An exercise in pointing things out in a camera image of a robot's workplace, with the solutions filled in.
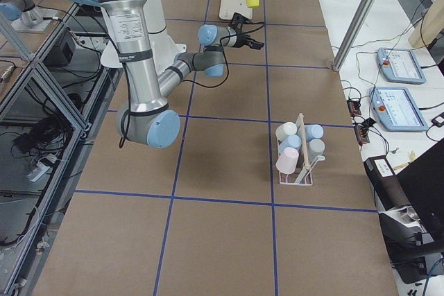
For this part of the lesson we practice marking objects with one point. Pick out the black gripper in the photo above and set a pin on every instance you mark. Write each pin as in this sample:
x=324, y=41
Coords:
x=238, y=41

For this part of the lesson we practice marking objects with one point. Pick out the pale green plastic cup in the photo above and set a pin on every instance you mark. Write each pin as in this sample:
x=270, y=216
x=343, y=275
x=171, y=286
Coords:
x=286, y=129

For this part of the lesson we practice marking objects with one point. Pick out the light blue plastic cup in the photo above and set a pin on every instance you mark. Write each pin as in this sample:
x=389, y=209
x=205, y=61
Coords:
x=292, y=141

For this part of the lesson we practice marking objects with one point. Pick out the grey plastic cup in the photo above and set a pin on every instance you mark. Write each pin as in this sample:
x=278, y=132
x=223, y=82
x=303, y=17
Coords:
x=316, y=148

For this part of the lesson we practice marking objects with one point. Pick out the pink plastic cup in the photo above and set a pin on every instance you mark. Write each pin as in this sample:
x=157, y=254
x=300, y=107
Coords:
x=287, y=161

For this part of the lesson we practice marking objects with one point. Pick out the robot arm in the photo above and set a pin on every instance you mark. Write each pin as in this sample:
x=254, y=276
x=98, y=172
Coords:
x=154, y=66

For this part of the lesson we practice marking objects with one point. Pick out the cream rabbit serving tray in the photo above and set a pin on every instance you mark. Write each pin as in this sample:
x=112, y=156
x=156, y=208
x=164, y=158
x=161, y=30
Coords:
x=229, y=7

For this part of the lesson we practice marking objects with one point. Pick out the far teach pendant tablet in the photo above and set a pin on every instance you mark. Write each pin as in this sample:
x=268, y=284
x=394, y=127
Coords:
x=400, y=66

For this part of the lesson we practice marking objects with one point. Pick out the teach pendant tablet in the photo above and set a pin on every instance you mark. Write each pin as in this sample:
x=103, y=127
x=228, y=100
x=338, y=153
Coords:
x=400, y=66
x=396, y=110

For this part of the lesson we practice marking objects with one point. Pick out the near teach pendant tablet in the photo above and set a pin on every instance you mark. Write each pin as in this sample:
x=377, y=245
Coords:
x=396, y=110

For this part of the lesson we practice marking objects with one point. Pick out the black label printer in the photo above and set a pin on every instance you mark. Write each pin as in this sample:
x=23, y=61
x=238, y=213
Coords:
x=387, y=192

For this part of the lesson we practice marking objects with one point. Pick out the black monitor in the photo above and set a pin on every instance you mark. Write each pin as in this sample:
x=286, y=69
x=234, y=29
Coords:
x=422, y=183

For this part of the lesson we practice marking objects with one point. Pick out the white wire cup rack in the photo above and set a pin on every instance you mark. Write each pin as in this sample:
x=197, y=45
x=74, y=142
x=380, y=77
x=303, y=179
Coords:
x=303, y=173

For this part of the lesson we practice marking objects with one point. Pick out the aluminium frame post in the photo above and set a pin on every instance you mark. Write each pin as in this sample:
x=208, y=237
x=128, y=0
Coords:
x=352, y=33

